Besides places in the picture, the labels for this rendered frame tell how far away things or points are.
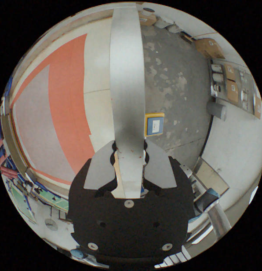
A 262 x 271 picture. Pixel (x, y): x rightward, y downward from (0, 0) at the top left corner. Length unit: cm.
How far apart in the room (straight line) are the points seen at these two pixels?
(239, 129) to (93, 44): 321
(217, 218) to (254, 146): 286
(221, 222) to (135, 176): 51
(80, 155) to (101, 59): 19
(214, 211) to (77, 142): 62
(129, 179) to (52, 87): 23
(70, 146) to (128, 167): 13
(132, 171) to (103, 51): 20
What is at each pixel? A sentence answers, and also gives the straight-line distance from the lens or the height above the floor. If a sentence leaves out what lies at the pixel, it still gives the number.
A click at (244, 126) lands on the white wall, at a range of 316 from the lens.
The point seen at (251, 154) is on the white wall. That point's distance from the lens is 331.
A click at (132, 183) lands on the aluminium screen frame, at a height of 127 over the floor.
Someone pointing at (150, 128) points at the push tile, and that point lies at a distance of 50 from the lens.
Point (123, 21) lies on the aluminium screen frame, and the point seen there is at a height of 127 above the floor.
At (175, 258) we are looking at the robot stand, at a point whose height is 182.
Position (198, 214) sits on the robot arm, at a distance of 63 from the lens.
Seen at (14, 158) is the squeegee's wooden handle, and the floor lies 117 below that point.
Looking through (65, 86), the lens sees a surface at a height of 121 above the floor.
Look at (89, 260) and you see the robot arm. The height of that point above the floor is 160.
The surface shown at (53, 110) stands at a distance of 20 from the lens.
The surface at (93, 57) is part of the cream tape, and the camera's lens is 16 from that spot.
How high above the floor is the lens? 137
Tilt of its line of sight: 58 degrees down
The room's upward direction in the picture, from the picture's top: 148 degrees clockwise
